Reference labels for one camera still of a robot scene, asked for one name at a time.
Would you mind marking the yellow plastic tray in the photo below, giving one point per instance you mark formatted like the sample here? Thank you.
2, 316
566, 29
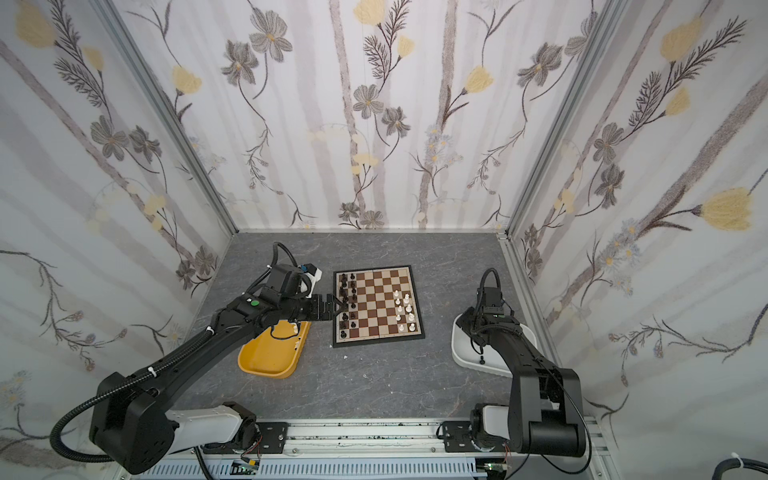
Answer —
276, 352

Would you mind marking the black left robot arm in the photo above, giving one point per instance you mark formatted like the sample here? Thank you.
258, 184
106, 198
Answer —
156, 388

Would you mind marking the white plastic tray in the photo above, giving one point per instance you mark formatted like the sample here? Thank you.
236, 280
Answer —
467, 355

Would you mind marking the brown folding chess board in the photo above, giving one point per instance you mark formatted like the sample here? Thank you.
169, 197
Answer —
381, 306

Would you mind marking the white slotted cable duct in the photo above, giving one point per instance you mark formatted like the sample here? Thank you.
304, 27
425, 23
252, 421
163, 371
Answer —
377, 468

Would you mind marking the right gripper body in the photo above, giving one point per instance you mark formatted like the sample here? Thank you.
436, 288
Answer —
486, 330

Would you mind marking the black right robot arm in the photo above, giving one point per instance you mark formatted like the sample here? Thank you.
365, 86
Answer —
544, 412

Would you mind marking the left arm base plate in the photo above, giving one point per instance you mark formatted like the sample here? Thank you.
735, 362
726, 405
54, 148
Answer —
271, 438

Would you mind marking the aluminium mounting rail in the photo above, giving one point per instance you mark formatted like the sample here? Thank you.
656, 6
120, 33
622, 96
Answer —
360, 438

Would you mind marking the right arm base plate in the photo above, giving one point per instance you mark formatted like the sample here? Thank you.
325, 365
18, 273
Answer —
459, 436

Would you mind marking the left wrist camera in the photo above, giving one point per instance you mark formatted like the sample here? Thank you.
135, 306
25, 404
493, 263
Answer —
313, 274

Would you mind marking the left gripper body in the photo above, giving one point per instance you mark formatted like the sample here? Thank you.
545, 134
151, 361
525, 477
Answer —
318, 306

